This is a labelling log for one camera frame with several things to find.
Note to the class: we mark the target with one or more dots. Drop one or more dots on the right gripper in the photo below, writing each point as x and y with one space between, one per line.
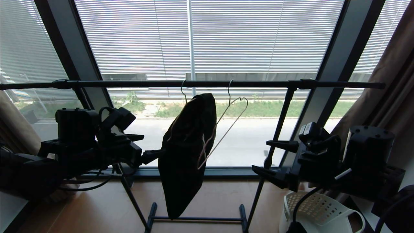
313 165

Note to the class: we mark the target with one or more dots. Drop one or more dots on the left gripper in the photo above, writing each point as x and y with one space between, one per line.
123 150

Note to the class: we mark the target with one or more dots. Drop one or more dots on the black garment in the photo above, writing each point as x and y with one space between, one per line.
295 228
187 155

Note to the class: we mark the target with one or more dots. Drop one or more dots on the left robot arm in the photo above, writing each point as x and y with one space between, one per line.
32 174

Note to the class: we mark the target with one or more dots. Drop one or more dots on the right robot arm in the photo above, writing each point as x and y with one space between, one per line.
368 149

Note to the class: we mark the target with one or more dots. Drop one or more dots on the brown curtain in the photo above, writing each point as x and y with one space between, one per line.
16 129
381 81

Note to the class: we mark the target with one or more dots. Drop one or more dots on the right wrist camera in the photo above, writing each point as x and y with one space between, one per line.
315 134

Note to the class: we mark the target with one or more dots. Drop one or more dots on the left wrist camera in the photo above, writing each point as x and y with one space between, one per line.
121 118

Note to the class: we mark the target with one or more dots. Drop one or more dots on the pink clothes hanger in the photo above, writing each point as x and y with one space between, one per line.
183 94
229 94

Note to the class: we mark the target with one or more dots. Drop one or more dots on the white laundry basket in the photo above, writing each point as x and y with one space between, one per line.
320 210

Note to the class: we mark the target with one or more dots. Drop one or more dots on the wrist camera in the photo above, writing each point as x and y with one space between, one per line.
315 134
121 118

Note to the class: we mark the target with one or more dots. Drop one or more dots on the black clothes rack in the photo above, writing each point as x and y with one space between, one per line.
258 84

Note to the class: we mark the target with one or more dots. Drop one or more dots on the window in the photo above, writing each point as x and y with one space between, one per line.
84 64

